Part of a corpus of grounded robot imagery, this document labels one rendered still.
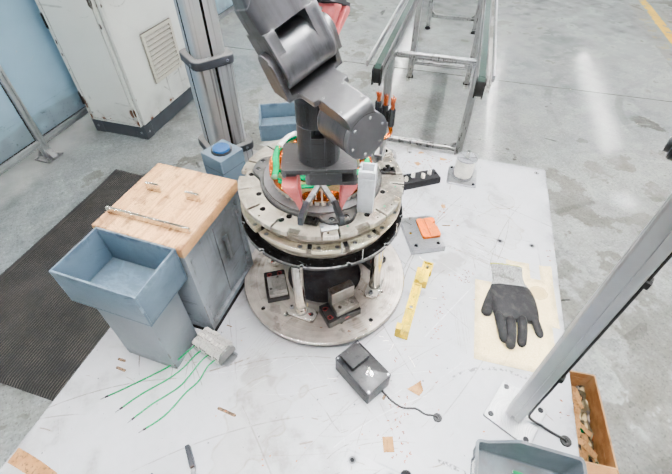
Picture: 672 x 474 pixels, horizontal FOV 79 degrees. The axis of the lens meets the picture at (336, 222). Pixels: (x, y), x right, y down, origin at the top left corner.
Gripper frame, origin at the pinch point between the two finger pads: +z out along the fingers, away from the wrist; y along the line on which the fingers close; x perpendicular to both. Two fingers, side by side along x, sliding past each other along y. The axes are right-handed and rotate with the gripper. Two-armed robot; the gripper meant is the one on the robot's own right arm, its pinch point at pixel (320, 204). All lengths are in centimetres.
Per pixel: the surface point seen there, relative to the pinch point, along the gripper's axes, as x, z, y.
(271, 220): 4.2, 7.3, -8.7
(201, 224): 6.7, 10.4, -21.9
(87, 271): 1.1, 16.1, -42.6
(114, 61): 199, 61, -125
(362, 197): 5.7, 3.8, 7.0
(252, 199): 9.8, 7.3, -12.6
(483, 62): 143, 41, 78
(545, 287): 11, 39, 54
